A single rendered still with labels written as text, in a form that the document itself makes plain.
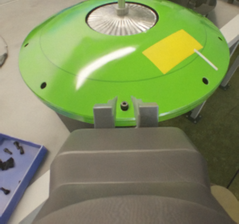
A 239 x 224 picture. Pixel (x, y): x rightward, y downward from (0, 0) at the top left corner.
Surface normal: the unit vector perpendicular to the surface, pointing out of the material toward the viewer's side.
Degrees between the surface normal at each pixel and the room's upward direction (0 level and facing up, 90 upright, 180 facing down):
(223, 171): 0
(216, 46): 24
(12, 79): 0
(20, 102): 0
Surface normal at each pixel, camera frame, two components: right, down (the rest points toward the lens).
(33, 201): -0.04, -0.62
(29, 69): -0.36, -0.36
